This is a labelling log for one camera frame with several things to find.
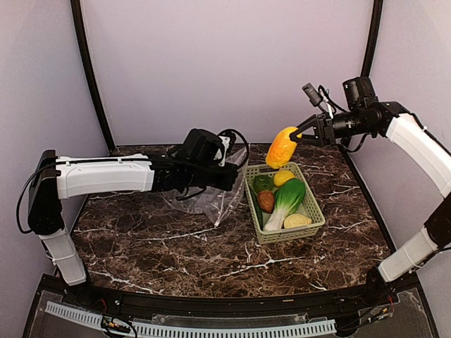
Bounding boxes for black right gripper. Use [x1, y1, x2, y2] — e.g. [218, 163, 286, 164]
[290, 108, 374, 146]

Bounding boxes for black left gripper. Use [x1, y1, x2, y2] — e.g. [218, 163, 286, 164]
[187, 161, 239, 192]

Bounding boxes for clear zip top bag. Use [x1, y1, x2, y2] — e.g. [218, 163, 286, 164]
[161, 161, 248, 227]

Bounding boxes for orange yellow toy food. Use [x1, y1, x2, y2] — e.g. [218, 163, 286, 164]
[266, 126, 298, 169]

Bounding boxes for green white bok choy toy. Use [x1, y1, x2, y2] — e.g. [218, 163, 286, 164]
[264, 178, 307, 232]

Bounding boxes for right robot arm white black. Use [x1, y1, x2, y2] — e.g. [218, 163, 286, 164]
[290, 101, 450, 306]

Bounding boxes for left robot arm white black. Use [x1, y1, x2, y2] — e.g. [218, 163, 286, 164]
[21, 150, 239, 307]

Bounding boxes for green pepper toy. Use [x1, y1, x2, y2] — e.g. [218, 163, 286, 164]
[253, 175, 274, 194]

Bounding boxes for yellow lemon toy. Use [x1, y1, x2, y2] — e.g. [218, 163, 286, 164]
[273, 170, 296, 187]

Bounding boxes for dark green cucumber toy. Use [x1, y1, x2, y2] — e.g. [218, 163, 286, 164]
[250, 189, 264, 230]

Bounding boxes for brown mushroom toy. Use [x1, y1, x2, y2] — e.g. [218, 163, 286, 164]
[257, 190, 275, 213]

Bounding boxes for pale green plastic basket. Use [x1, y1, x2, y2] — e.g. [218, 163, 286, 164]
[245, 162, 326, 244]

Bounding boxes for pale yellow walnut toy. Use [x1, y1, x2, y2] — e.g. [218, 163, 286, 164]
[283, 213, 312, 229]

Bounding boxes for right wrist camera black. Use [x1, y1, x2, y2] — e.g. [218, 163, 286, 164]
[342, 77, 378, 110]

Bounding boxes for right black frame post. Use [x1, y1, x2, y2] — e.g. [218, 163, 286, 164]
[340, 1, 383, 153]

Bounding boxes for black frame post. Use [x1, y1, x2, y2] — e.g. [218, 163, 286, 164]
[340, 1, 383, 153]
[70, 0, 116, 153]

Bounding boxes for white slotted cable duct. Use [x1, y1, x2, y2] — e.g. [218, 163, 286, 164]
[45, 301, 336, 337]

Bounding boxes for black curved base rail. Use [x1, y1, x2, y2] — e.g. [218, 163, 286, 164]
[38, 274, 419, 330]

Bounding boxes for left black frame post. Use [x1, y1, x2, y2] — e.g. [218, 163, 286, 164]
[70, 0, 116, 153]

